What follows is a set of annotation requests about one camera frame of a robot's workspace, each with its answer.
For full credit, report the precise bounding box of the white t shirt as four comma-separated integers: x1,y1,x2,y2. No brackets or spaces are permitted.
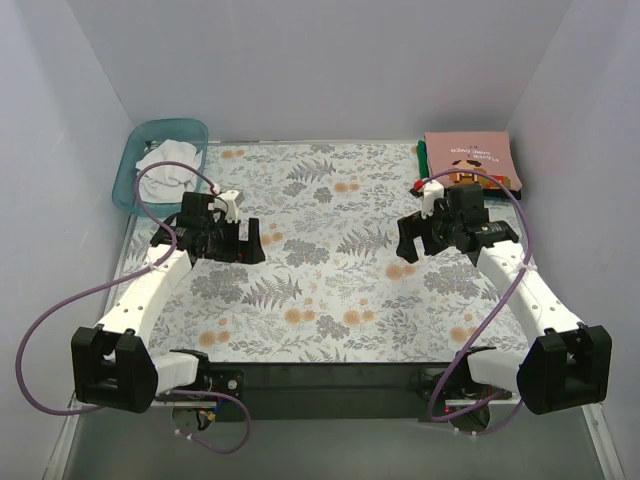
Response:
136,139,203,204

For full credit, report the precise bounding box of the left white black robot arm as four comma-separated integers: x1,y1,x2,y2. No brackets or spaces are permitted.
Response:
71,190,265,413

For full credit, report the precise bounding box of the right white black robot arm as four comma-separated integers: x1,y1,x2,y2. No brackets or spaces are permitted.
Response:
396,181,612,415

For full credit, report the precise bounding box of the black folded t shirt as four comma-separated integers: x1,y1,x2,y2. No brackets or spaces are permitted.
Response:
483,189,522,201

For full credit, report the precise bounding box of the pink folded printed t shirt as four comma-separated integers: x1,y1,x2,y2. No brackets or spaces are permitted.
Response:
424,131,522,194

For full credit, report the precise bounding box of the green folded t shirt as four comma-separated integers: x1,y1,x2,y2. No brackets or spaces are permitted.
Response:
416,140,429,178

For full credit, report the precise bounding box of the floral table mat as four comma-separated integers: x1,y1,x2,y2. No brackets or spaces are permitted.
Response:
97,142,561,365

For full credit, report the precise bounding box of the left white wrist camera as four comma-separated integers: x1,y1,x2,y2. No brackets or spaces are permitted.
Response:
208,190,244,223

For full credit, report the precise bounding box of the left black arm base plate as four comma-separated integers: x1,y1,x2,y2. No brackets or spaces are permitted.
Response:
192,368,245,399

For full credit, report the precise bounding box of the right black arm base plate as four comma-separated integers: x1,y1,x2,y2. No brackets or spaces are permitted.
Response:
409,368,496,401

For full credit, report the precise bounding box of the aluminium frame rail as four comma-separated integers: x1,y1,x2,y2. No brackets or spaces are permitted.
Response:
45,404,623,479

